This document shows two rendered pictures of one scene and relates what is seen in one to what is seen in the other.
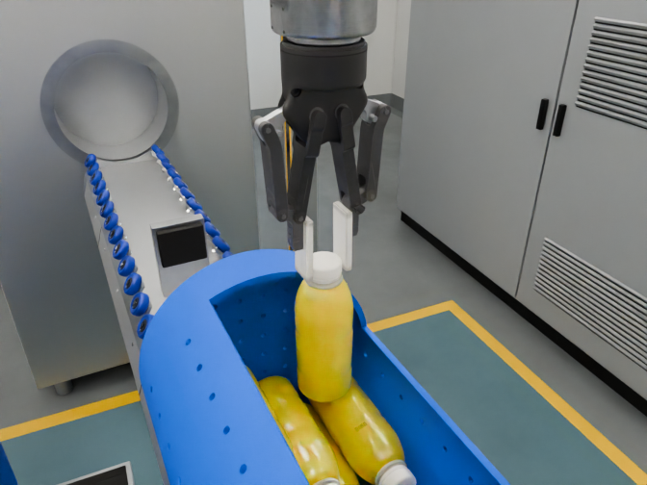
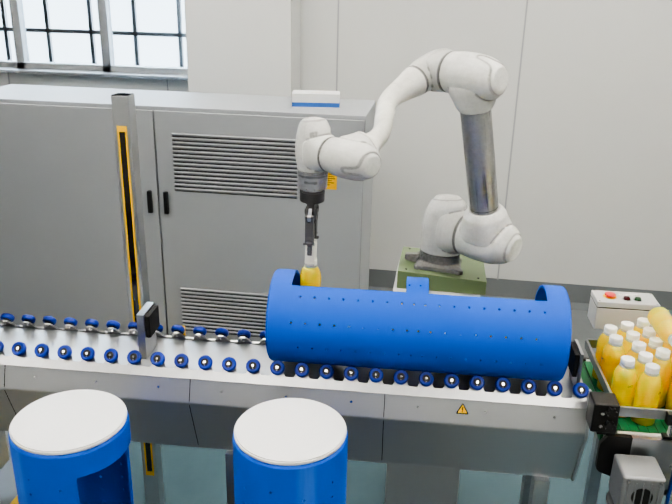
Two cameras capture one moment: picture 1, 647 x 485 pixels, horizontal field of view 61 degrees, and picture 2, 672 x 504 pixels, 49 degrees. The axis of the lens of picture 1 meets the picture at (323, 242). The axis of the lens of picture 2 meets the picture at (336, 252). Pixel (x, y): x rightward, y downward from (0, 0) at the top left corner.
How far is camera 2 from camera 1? 1.96 m
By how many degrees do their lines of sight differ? 53
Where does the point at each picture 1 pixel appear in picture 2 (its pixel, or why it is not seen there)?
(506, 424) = not seen: hidden behind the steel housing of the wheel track
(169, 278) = (147, 346)
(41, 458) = not seen: outside the picture
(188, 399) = (319, 306)
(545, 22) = not seen: hidden behind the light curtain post
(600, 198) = (214, 245)
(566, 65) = (158, 165)
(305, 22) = (321, 186)
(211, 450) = (343, 306)
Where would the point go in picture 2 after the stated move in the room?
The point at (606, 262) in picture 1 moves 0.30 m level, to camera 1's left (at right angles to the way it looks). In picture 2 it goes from (232, 284) to (193, 303)
